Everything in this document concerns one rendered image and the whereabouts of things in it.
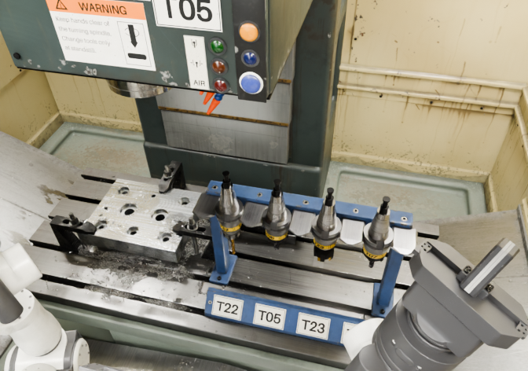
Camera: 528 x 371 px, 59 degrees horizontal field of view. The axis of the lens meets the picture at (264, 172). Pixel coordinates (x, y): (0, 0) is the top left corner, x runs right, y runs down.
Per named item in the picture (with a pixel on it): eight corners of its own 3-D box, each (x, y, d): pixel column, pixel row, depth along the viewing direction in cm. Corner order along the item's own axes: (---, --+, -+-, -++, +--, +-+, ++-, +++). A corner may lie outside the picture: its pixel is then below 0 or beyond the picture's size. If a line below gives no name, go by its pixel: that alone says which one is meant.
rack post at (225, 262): (227, 286, 127) (218, 211, 107) (209, 282, 128) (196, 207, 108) (237, 257, 134) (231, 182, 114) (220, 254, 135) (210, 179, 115)
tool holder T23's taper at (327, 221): (338, 218, 101) (341, 196, 97) (335, 233, 98) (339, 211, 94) (317, 214, 102) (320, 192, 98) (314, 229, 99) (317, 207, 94)
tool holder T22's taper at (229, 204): (240, 200, 106) (239, 179, 101) (236, 214, 102) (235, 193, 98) (221, 199, 106) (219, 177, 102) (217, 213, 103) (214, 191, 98)
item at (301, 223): (310, 239, 99) (310, 236, 99) (286, 234, 100) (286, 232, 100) (315, 215, 104) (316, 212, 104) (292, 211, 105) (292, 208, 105)
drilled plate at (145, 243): (177, 262, 128) (174, 251, 125) (83, 244, 134) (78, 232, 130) (205, 204, 145) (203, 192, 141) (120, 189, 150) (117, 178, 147)
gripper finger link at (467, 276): (502, 253, 41) (464, 292, 45) (515, 239, 44) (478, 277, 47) (486, 241, 42) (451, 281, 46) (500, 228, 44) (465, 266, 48)
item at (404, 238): (416, 258, 95) (417, 255, 95) (390, 253, 96) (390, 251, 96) (416, 233, 100) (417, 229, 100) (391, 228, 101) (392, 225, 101)
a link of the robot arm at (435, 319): (511, 361, 41) (441, 414, 48) (546, 307, 47) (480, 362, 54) (398, 260, 46) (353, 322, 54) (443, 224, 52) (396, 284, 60)
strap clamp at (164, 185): (171, 214, 147) (163, 179, 137) (161, 212, 148) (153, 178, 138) (186, 185, 157) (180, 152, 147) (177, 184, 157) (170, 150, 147)
